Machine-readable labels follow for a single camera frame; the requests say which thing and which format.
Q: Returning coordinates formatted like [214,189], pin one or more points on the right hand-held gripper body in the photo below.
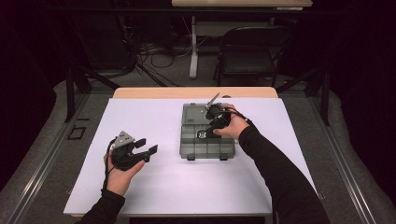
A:
[219,116]

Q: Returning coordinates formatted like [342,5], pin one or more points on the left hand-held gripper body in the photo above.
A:
[124,155]

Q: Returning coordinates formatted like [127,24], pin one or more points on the grey plastic organizer box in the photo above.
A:
[193,146]

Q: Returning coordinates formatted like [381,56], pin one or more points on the person's right hand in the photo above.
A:
[236,124]

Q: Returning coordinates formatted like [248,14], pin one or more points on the person's left hand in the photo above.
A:
[120,180]

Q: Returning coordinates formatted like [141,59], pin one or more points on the white table board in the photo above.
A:
[162,118]

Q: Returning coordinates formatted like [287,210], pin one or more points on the light wooden table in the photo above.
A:
[174,92]

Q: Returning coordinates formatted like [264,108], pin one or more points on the black folding chair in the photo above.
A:
[249,62]

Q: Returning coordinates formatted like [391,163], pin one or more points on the white-legged wooden desk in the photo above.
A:
[193,56]

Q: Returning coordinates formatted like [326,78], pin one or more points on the black metal stand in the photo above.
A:
[325,99]
[70,93]

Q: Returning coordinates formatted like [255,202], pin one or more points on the aluminium floor rail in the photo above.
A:
[46,161]
[345,174]

